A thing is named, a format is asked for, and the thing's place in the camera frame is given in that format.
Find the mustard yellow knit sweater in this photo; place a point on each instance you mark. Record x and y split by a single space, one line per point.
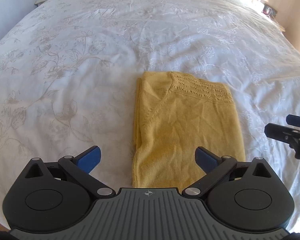
175 113

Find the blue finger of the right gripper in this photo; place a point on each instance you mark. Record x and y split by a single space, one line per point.
293 120
281 133

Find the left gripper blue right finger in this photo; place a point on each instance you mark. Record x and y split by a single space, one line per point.
217 169

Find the white floral bedspread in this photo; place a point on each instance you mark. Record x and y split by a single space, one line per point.
68 73

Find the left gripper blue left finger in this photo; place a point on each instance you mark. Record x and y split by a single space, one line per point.
77 170

